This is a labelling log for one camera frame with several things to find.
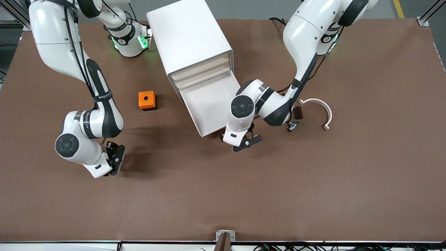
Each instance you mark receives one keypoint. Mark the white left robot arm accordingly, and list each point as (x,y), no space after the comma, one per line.
(303,31)

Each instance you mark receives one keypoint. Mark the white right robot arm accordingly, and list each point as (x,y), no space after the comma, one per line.
(55,35)

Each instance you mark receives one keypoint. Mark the white drawer cabinet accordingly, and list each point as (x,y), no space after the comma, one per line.
(188,31)

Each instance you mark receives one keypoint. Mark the brown table mat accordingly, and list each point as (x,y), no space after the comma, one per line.
(223,191)

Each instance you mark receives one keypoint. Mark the brown terminal block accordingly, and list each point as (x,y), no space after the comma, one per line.
(299,113)

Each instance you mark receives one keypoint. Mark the white edge board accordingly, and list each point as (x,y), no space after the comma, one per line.
(52,247)

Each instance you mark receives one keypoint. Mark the silver key switch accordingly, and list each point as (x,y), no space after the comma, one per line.
(292,126)

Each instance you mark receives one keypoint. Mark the orange button enclosure box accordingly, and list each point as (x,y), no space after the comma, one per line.
(146,99)

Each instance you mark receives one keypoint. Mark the white curved plastic bracket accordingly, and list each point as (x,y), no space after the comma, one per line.
(329,115)

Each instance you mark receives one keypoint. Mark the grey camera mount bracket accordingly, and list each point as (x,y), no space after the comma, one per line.
(231,234)

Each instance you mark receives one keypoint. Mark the aluminium frame profile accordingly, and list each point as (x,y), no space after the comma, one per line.
(423,23)
(14,12)

